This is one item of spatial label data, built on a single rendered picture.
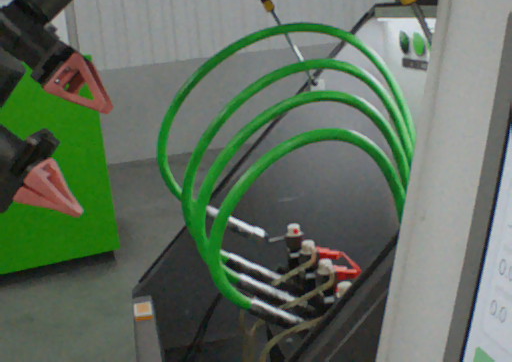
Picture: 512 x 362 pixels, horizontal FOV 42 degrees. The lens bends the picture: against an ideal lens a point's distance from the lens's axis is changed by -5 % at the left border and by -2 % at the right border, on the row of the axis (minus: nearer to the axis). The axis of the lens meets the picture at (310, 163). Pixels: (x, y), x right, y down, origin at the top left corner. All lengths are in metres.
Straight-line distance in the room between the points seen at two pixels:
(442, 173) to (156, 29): 6.92
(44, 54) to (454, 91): 0.60
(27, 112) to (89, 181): 0.56
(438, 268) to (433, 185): 0.07
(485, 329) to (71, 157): 3.87
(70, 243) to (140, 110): 3.32
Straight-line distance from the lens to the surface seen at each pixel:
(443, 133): 0.60
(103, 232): 4.40
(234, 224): 0.99
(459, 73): 0.59
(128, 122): 7.48
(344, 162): 1.35
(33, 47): 1.00
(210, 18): 7.55
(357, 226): 1.39
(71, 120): 4.24
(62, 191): 0.87
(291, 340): 1.04
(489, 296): 0.51
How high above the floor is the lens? 1.46
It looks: 13 degrees down
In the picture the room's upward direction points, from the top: 5 degrees counter-clockwise
